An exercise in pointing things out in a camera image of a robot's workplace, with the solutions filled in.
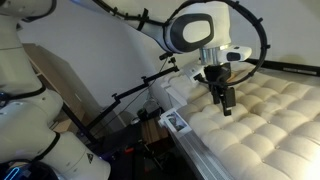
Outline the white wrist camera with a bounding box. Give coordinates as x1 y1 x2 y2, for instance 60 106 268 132
184 64 205 81

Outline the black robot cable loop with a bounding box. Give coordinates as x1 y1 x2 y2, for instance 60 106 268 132
91 0 271 88

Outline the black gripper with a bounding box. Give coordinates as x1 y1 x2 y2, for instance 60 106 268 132
203 63 236 116

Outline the long white box with label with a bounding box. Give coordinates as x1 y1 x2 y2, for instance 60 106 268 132
159 107 236 180

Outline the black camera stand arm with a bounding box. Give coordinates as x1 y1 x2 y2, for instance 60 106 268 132
61 49 181 146

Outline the white tufted cushion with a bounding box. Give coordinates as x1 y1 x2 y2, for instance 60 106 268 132
166 61 320 180

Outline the light wooden cabinet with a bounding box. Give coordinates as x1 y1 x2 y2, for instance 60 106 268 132
21 42 104 134

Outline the dark grey device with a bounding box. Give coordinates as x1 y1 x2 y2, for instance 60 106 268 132
137 99 164 122

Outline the black baseboard strip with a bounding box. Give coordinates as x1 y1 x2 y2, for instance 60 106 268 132
248 58 320 77

